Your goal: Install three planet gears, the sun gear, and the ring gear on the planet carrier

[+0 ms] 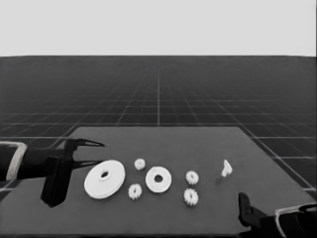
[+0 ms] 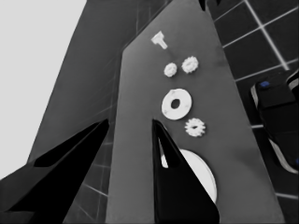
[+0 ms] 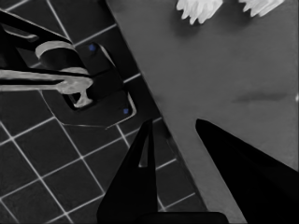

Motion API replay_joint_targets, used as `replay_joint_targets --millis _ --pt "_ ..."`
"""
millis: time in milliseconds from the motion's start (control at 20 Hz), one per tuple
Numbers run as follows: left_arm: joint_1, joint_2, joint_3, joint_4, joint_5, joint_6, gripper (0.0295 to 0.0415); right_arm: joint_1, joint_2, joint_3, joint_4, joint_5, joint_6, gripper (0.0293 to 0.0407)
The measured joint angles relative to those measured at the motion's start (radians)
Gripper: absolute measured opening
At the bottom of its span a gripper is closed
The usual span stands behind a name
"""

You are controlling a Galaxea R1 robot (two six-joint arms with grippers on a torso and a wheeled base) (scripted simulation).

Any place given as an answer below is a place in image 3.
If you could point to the small white toothed gear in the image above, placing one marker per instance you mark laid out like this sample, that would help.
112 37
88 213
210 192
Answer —
199 7
261 6

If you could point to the dark robot body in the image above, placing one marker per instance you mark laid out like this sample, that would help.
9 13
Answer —
106 90

